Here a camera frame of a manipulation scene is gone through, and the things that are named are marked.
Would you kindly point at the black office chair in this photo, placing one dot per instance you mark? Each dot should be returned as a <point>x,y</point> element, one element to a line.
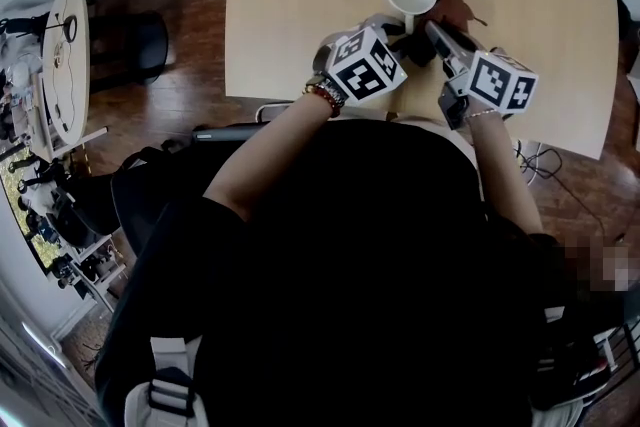
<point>150,195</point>

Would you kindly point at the black round stool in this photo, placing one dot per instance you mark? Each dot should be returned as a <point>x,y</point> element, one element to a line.
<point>132,47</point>

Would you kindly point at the person's right forearm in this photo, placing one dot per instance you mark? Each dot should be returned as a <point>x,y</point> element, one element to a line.
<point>500,165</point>

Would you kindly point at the person's black shirt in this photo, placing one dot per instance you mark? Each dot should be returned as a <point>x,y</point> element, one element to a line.
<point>350,265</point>

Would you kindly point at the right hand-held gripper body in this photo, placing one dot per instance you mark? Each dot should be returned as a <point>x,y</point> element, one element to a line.
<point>500,82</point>

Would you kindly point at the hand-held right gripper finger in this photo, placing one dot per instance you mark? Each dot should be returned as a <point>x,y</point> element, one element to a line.
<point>440,42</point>

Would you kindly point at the person's left forearm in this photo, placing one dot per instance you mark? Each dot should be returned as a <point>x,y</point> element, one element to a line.
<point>260,155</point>

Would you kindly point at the cluttered shelf unit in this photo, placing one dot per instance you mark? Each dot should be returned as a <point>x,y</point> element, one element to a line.
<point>55,225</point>

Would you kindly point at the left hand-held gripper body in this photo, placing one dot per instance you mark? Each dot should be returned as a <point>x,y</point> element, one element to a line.
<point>365,70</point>

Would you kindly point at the round white side table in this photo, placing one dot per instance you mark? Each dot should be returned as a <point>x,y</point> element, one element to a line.
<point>67,80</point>

